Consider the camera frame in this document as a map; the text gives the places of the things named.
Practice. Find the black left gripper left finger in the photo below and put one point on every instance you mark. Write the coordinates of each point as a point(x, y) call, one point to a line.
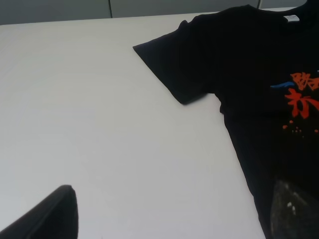
point(55, 217)

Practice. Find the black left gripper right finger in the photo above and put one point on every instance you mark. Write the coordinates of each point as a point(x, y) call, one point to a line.
point(294, 213)

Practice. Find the black printed t-shirt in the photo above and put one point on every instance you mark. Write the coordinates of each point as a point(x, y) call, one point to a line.
point(263, 66)

